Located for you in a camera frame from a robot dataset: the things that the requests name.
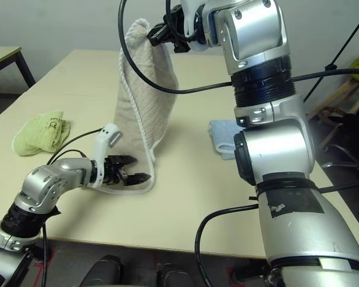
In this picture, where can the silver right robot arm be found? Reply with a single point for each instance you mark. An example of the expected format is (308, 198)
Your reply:
(287, 149)

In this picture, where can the black robot right foot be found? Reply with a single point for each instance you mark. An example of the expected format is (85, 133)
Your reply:
(173, 276)

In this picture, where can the black robot foot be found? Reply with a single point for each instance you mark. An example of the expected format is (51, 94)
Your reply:
(173, 276)
(101, 272)

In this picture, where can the beige towel white trim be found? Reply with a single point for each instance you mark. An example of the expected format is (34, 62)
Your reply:
(149, 104)

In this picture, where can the green folded towel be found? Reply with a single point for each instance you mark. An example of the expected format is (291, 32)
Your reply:
(39, 134)

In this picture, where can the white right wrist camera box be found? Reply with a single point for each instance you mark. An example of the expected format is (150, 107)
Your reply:
(188, 18)

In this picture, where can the black robot left foot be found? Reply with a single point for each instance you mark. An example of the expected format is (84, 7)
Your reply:
(101, 272)

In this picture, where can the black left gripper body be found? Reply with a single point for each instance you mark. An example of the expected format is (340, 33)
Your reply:
(113, 172)

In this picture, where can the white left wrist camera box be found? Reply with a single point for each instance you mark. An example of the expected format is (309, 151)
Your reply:
(100, 146)

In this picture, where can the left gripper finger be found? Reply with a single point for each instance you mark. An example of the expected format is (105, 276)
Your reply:
(127, 160)
(137, 178)

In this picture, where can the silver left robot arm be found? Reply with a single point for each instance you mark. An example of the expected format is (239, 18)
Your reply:
(42, 182)

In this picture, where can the blue folded towel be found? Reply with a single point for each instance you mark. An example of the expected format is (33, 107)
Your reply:
(222, 134)

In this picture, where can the side table at left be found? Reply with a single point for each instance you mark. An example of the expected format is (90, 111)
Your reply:
(6, 56)

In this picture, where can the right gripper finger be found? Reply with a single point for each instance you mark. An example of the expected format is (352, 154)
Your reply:
(158, 30)
(157, 39)

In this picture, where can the black tripod stand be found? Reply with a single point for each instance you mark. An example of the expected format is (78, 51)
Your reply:
(332, 66)

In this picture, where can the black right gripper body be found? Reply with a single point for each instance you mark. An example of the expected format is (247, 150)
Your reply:
(176, 27)

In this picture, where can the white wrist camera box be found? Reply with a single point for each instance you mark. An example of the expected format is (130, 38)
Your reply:
(100, 146)
(188, 18)

